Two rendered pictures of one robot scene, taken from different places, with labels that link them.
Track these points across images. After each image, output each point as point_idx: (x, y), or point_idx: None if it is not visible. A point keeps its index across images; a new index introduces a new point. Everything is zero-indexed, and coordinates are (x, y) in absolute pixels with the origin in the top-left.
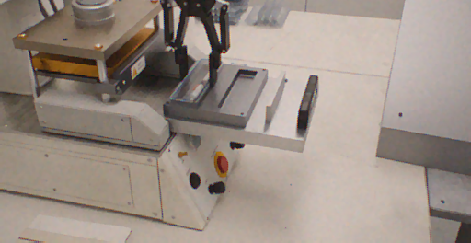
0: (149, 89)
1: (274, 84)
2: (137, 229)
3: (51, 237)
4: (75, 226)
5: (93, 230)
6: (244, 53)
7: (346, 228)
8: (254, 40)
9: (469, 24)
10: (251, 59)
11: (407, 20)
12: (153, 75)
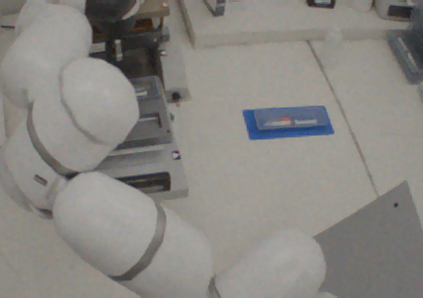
0: (127, 68)
1: (164, 151)
2: None
3: None
4: None
5: None
6: (358, 113)
7: (107, 292)
8: (392, 112)
9: (368, 279)
10: (352, 124)
11: (349, 222)
12: (153, 59)
